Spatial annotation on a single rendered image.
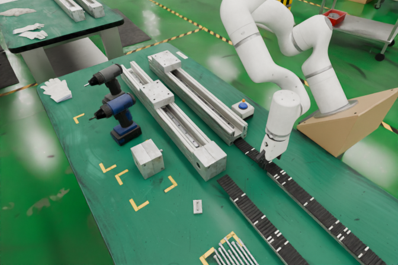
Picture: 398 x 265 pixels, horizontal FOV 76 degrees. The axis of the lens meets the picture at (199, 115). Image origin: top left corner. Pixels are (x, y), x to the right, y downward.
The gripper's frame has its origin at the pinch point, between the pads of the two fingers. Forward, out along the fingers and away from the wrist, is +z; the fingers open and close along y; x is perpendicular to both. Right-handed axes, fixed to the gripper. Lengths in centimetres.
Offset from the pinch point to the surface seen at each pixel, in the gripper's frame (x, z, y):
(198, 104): 42.8, -1.8, -4.8
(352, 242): -35.9, 2.8, -0.6
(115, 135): 49, 1, -45
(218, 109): 36.2, 0.5, 2.4
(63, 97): 97, 5, -57
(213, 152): 13.3, -3.5, -17.5
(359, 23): 117, 57, 300
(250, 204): -8.7, 2.6, -17.9
